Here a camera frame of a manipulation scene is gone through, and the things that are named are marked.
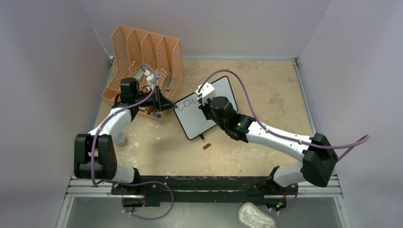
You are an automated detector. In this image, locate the silver foil pouch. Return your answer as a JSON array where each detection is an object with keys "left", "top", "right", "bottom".
[{"left": 238, "top": 202, "right": 277, "bottom": 228}]

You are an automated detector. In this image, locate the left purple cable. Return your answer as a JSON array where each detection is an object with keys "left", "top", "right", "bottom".
[{"left": 89, "top": 64, "right": 174, "bottom": 221}]

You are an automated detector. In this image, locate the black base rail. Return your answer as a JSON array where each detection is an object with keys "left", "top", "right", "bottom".
[{"left": 111, "top": 175, "right": 296, "bottom": 208}]

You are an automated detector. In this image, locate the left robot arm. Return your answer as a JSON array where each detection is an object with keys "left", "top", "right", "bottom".
[{"left": 74, "top": 77, "right": 177, "bottom": 194}]

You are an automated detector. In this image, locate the peach plastic file organizer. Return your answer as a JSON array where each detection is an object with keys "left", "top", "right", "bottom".
[{"left": 101, "top": 25, "right": 184, "bottom": 106}]

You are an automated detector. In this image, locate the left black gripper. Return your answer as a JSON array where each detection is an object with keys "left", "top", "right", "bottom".
[{"left": 134, "top": 86, "right": 177, "bottom": 113}]

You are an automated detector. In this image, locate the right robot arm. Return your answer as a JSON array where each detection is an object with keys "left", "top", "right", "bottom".
[{"left": 199, "top": 96, "right": 338, "bottom": 193}]

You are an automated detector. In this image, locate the brown marker cap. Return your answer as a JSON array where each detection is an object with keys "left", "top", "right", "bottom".
[{"left": 203, "top": 143, "right": 211, "bottom": 150}]

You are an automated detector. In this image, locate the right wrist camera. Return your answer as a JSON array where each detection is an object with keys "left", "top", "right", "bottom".
[{"left": 195, "top": 83, "right": 216, "bottom": 105}]

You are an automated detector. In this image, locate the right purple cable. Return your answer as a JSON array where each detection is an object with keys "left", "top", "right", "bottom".
[{"left": 197, "top": 69, "right": 371, "bottom": 162}]

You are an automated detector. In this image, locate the aluminium frame rail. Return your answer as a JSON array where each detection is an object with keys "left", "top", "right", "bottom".
[{"left": 324, "top": 175, "right": 343, "bottom": 197}]

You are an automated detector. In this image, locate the purple cable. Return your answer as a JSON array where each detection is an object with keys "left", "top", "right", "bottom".
[
  {"left": 89, "top": 64, "right": 174, "bottom": 221},
  {"left": 197, "top": 69, "right": 371, "bottom": 162}
]

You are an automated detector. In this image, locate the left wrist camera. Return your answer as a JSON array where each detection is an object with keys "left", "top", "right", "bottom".
[{"left": 144, "top": 71, "right": 159, "bottom": 90}]

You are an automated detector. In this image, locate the grey eraser block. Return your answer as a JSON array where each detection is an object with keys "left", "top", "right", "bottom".
[{"left": 134, "top": 68, "right": 144, "bottom": 83}]

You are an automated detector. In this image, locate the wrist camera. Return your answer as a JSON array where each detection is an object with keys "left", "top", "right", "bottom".
[
  {"left": 144, "top": 71, "right": 159, "bottom": 90},
  {"left": 195, "top": 83, "right": 216, "bottom": 105}
]

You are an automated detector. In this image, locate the grey rounded case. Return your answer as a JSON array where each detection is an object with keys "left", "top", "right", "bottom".
[{"left": 164, "top": 72, "right": 173, "bottom": 91}]

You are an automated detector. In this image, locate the black framed whiteboard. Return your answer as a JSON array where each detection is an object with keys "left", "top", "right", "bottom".
[{"left": 174, "top": 76, "right": 238, "bottom": 140}]

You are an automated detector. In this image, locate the clear plastic jar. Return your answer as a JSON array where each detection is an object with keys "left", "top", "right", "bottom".
[{"left": 114, "top": 133, "right": 127, "bottom": 147}]

